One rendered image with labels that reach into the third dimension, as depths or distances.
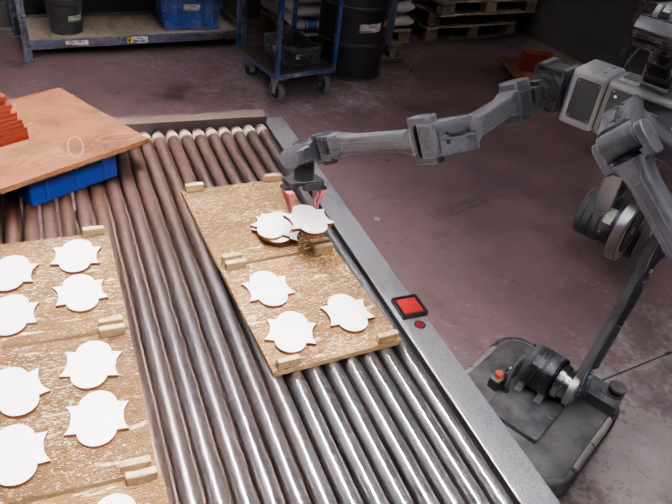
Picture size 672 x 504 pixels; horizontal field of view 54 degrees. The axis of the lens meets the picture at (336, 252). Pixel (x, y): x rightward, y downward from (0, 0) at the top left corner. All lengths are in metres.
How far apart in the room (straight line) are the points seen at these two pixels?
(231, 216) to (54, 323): 0.64
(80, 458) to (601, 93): 1.50
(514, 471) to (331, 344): 0.51
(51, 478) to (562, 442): 1.77
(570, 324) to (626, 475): 0.87
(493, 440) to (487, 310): 1.87
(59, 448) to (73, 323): 0.36
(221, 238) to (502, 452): 0.98
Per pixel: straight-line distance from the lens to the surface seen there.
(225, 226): 2.02
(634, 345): 3.56
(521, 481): 1.53
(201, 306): 1.76
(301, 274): 1.85
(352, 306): 1.75
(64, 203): 2.18
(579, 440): 2.63
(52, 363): 1.63
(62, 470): 1.44
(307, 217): 1.86
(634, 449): 3.06
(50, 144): 2.26
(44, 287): 1.84
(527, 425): 2.56
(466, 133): 1.50
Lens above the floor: 2.08
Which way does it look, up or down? 36 degrees down
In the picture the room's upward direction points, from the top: 8 degrees clockwise
